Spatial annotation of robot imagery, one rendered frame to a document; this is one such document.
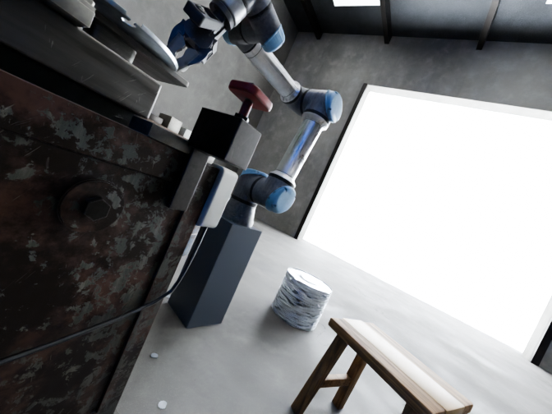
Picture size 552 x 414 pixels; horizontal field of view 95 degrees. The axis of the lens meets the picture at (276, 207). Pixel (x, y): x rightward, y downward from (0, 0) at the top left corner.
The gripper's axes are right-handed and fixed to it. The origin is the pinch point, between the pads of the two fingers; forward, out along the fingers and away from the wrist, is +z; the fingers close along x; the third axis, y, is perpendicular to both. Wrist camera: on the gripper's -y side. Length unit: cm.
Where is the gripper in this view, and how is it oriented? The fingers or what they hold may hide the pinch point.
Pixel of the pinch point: (167, 66)
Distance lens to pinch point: 74.5
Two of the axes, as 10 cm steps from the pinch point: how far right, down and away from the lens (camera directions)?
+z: -6.7, 7.4, -0.7
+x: -6.9, -6.5, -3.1
